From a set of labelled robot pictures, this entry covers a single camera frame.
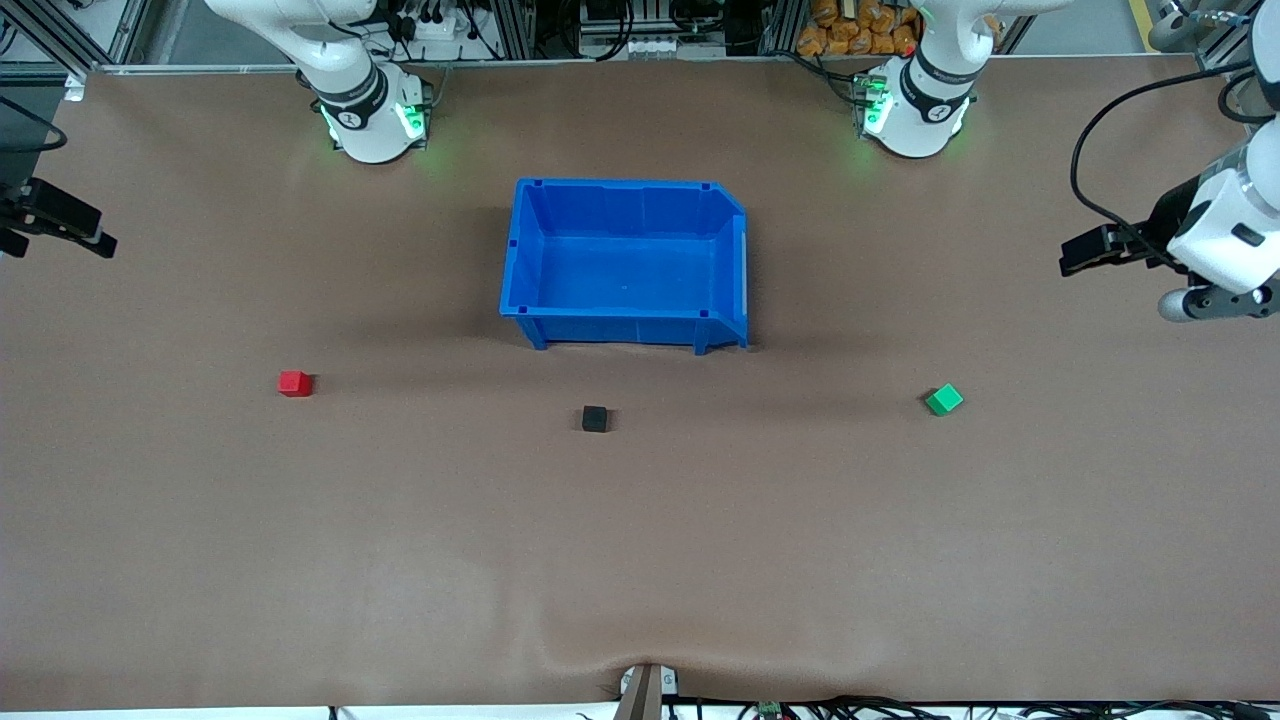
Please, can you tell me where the blue plastic storage bin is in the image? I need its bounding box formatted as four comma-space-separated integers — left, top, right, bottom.
498, 178, 750, 355

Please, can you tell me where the camera mount clamp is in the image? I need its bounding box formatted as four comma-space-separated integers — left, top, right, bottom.
618, 662, 680, 720

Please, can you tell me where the aluminium equipment rack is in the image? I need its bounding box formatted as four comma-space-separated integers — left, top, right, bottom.
578, 0, 723, 61

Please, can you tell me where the orange packets pile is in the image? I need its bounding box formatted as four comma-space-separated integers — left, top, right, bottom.
796, 0, 921, 58

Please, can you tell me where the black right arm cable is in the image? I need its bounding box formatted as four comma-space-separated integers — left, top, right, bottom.
0, 95, 68, 158

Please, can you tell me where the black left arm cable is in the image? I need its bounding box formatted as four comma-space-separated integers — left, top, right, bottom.
1069, 60, 1280, 251

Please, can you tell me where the large table covering mat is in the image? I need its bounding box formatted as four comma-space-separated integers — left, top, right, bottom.
0, 55, 1280, 713

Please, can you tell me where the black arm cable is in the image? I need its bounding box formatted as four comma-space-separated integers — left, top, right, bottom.
0, 95, 68, 158
1069, 60, 1280, 251

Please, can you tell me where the white power strip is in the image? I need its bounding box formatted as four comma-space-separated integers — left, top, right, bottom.
408, 8, 473, 43

